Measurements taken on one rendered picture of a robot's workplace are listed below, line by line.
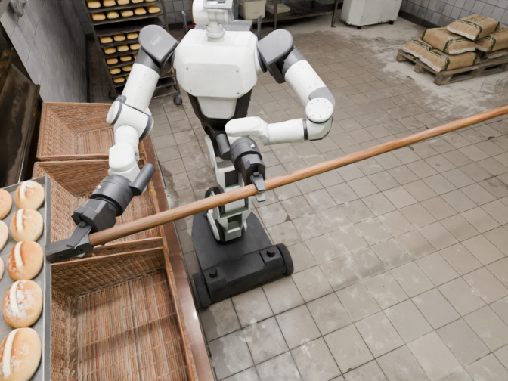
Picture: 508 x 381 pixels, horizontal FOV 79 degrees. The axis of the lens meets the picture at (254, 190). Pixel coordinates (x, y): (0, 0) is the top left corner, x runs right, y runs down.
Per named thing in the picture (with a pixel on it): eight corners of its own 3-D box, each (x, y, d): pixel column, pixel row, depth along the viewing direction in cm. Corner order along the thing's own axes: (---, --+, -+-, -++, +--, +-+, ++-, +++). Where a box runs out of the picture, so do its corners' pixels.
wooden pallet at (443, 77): (438, 86, 371) (444, 74, 361) (394, 60, 423) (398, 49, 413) (511, 69, 402) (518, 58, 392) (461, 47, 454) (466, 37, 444)
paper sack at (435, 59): (437, 75, 365) (442, 61, 353) (416, 63, 389) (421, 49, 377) (479, 66, 377) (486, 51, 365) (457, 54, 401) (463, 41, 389)
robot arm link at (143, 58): (137, 73, 114) (150, 39, 115) (161, 83, 115) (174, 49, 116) (131, 60, 102) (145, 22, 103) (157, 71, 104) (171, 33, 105)
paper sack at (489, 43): (484, 55, 370) (491, 40, 357) (459, 44, 394) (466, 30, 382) (523, 46, 383) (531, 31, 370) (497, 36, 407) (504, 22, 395)
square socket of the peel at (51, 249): (93, 239, 74) (88, 230, 71) (94, 251, 71) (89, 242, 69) (51, 252, 71) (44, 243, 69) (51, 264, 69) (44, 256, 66)
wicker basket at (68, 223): (53, 296, 126) (16, 259, 107) (59, 201, 163) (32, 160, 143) (172, 258, 139) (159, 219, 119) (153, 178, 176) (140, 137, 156)
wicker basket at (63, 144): (60, 198, 164) (33, 158, 145) (61, 139, 201) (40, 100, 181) (153, 174, 178) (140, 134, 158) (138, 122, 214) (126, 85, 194)
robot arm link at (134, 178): (91, 181, 79) (113, 153, 87) (109, 209, 87) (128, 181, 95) (131, 184, 77) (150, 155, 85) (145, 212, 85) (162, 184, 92)
